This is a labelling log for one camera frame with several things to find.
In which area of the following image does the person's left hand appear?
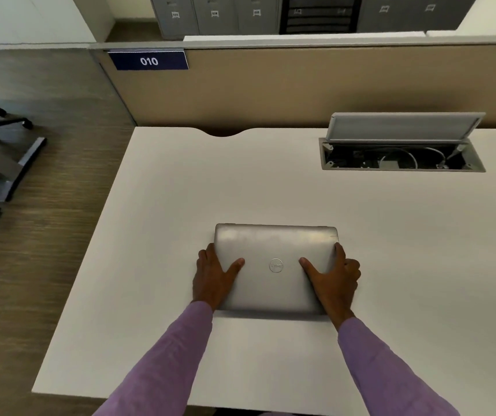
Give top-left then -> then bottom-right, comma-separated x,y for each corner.
192,243 -> 246,313

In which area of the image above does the person's right hand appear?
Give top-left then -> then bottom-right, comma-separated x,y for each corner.
298,242 -> 361,333

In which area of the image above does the silver laptop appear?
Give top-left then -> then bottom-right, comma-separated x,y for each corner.
213,223 -> 339,316

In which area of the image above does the person's left forearm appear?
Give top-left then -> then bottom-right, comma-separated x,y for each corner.
91,301 -> 214,416

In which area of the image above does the person's right forearm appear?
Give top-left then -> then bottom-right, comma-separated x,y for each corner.
337,316 -> 461,416

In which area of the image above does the beige desk partition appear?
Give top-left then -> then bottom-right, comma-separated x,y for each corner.
89,36 -> 496,135

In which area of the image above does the blue desk number sign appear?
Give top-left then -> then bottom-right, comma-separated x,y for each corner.
108,50 -> 190,71

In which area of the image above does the grey locker cabinet row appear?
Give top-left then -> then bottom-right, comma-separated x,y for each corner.
148,0 -> 479,39

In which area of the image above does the grey desk cable box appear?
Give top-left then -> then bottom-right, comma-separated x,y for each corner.
319,138 -> 486,173

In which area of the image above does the white cable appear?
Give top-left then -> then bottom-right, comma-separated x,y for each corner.
380,147 -> 449,169

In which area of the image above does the grey cable box lid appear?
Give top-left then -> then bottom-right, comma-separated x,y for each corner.
326,112 -> 486,144

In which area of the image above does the grey desk leg frame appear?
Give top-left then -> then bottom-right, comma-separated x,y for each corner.
0,132 -> 47,258

